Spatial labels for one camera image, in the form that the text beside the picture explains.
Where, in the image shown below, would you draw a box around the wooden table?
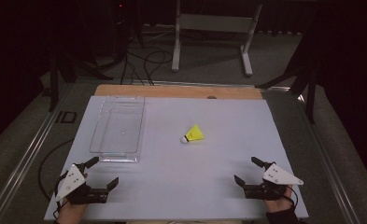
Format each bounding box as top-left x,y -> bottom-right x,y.
94,83 -> 263,101

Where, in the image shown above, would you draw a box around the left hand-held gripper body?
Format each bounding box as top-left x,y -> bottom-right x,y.
54,163 -> 110,205

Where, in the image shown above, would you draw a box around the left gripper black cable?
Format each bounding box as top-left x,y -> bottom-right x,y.
36,138 -> 76,202

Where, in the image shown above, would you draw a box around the person's right hand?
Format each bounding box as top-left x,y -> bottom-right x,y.
263,186 -> 295,215

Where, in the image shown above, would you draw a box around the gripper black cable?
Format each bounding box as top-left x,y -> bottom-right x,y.
284,185 -> 299,209
36,138 -> 76,202

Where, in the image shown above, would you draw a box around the metal floor rail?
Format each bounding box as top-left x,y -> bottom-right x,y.
291,88 -> 364,224
0,83 -> 77,224

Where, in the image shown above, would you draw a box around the black tripod stand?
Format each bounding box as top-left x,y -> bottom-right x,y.
48,29 -> 114,113
255,36 -> 322,125

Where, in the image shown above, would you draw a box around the person's left hand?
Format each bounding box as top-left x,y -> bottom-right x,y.
57,199 -> 89,224

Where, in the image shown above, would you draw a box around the black floor cables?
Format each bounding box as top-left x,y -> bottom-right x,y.
120,46 -> 175,87

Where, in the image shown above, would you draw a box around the person's black sleeve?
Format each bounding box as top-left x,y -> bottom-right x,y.
265,206 -> 301,224

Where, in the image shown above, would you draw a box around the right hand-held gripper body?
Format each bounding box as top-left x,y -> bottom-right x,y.
243,162 -> 304,201

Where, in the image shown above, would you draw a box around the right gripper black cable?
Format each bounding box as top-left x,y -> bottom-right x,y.
284,185 -> 299,209

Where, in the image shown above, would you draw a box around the yellow shuttlecock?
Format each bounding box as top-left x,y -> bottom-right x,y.
180,124 -> 205,145

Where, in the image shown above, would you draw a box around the clear plastic container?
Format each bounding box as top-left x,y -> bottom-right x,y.
89,95 -> 146,163

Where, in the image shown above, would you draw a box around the white metal stand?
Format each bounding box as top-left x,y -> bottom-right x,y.
171,0 -> 264,77

